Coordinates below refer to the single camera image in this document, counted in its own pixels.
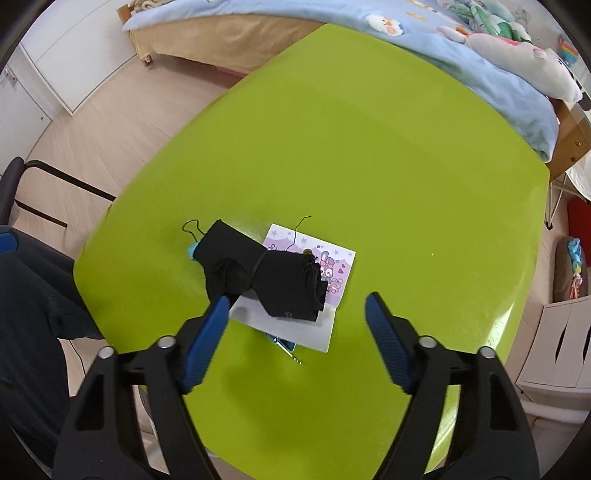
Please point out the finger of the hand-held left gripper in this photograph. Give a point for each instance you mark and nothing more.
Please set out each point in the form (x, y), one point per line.
(7, 241)

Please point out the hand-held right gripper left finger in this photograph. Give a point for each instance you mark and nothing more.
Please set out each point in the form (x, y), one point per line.
(205, 339)

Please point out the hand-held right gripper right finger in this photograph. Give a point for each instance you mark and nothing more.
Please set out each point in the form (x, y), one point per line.
(388, 341)

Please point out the black sock bundle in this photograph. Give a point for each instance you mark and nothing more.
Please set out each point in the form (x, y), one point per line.
(277, 281)

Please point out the blue binder clip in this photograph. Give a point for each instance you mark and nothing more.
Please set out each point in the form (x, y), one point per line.
(287, 346)
(190, 251)

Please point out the black chair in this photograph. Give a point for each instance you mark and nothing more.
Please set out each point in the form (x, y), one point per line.
(55, 173)

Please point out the person's left leg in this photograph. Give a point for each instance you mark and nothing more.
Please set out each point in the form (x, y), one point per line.
(27, 323)

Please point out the purple printed card packet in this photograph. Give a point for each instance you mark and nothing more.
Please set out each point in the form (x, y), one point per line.
(291, 333)

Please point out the white drawer unit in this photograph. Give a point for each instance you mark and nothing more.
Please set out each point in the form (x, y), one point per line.
(563, 344)

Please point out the white wardrobe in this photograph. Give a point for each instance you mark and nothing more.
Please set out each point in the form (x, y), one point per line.
(69, 55)

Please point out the blue soft toy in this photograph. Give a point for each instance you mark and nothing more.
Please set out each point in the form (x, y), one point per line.
(575, 254)

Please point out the red box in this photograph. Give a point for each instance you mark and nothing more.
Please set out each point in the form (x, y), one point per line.
(579, 219)

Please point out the white folding chair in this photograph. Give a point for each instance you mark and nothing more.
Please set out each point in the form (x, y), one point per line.
(582, 182)

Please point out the wooden bedside cabinet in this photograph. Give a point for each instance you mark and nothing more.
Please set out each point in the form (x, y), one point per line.
(572, 143)

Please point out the bed with blue sheet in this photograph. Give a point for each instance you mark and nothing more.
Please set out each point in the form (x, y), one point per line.
(485, 69)

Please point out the tan bed base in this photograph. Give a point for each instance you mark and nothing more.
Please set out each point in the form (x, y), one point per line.
(231, 46)

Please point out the pink white plush toy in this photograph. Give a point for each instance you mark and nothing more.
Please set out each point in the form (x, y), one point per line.
(531, 64)

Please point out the green plush toy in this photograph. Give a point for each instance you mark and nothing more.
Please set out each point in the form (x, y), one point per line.
(489, 18)

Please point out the rainbow coloured toy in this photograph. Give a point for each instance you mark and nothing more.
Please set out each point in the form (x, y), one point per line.
(569, 50)

